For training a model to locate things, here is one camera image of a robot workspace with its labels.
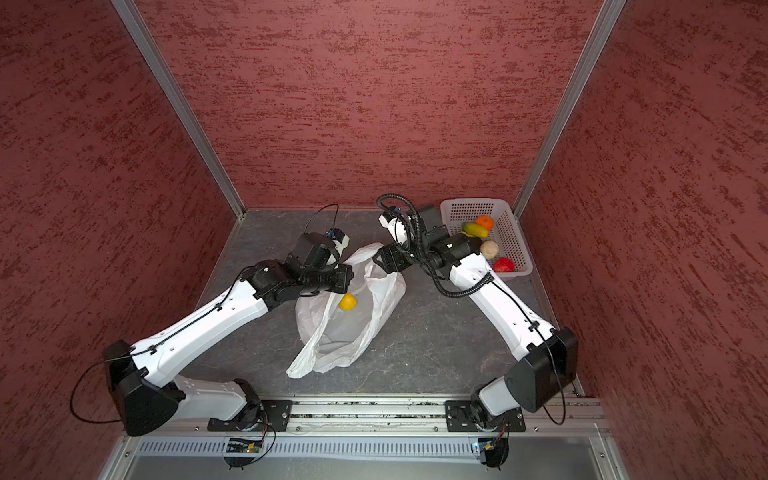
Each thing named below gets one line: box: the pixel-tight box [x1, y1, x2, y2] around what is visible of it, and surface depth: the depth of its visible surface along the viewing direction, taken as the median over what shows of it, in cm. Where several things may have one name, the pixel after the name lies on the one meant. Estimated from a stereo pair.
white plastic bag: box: [287, 244, 406, 379], surface depth 75 cm
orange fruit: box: [475, 215, 495, 231], surface depth 115 cm
